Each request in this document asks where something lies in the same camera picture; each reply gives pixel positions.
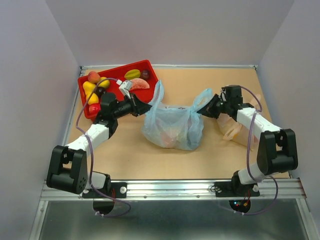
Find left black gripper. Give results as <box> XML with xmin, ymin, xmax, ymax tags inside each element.
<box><xmin>112</xmin><ymin>92</ymin><xmax>152</xmax><ymax>120</ymax></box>

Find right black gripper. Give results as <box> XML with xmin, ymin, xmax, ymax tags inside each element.
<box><xmin>198</xmin><ymin>93</ymin><xmax>231</xmax><ymax>119</ymax></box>

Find light blue plastic bag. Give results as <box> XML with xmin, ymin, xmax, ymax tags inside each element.
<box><xmin>141</xmin><ymin>81</ymin><xmax>213</xmax><ymax>151</ymax></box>

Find red apple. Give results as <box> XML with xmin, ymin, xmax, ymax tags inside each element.
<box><xmin>88</xmin><ymin>103</ymin><xmax>101</xmax><ymax>115</ymax></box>

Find orange mango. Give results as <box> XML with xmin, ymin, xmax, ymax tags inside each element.
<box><xmin>82</xmin><ymin>81</ymin><xmax>96</xmax><ymax>96</ymax></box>

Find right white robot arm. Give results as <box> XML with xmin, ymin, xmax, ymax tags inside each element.
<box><xmin>198</xmin><ymin>85</ymin><xmax>298</xmax><ymax>196</ymax></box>

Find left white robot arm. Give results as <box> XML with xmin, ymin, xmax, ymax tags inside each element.
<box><xmin>46</xmin><ymin>92</ymin><xmax>152</xmax><ymax>194</ymax></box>

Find orange plastic bag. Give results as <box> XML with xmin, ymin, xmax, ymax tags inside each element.
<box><xmin>216</xmin><ymin>97</ymin><xmax>259</xmax><ymax>151</ymax></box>

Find pink grapefruit slice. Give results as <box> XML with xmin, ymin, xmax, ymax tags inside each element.
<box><xmin>130</xmin><ymin>78</ymin><xmax>150</xmax><ymax>91</ymax></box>

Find red plastic tray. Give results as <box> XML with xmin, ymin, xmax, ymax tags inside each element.
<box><xmin>77</xmin><ymin>59</ymin><xmax>160</xmax><ymax>120</ymax></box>

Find dark purple plum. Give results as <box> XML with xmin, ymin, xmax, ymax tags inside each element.
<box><xmin>140</xmin><ymin>69</ymin><xmax>151</xmax><ymax>81</ymax></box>

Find yellow green starfruit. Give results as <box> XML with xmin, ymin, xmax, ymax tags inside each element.
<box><xmin>124</xmin><ymin>69</ymin><xmax>141</xmax><ymax>80</ymax></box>

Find yellow pear fruit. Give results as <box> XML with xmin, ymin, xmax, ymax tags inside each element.
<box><xmin>98</xmin><ymin>77</ymin><xmax>110</xmax><ymax>89</ymax></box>

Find black mangosteen top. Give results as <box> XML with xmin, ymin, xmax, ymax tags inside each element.
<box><xmin>94</xmin><ymin>86</ymin><xmax>106</xmax><ymax>99</ymax></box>

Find yellow lemon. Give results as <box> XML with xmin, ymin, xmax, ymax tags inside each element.
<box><xmin>85</xmin><ymin>93</ymin><xmax>100</xmax><ymax>106</ymax></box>

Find peach fruit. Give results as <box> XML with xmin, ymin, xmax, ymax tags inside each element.
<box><xmin>87</xmin><ymin>71</ymin><xmax>101</xmax><ymax>84</ymax></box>

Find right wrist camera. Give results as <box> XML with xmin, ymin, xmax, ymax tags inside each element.
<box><xmin>219</xmin><ymin>87</ymin><xmax>227</xmax><ymax>102</ymax></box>

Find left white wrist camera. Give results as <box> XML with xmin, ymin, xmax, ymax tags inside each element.
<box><xmin>118</xmin><ymin>80</ymin><xmax>133</xmax><ymax>99</ymax></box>

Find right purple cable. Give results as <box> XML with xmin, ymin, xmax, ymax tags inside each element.
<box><xmin>239</xmin><ymin>85</ymin><xmax>279</xmax><ymax>216</ymax></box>

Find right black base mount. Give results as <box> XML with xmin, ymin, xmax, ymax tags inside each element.
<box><xmin>210</xmin><ymin>181</ymin><xmax>260</xmax><ymax>198</ymax></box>

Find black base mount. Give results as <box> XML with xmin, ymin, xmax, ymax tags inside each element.
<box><xmin>210</xmin><ymin>181</ymin><xmax>260</xmax><ymax>198</ymax></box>
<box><xmin>82</xmin><ymin>182</ymin><xmax>128</xmax><ymax>199</ymax></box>

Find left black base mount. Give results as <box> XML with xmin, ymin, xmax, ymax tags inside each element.
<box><xmin>82</xmin><ymin>182</ymin><xmax>128</xmax><ymax>199</ymax></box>

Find aluminium front rail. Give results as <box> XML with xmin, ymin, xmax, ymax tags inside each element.
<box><xmin>39</xmin><ymin>177</ymin><xmax>307</xmax><ymax>201</ymax></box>

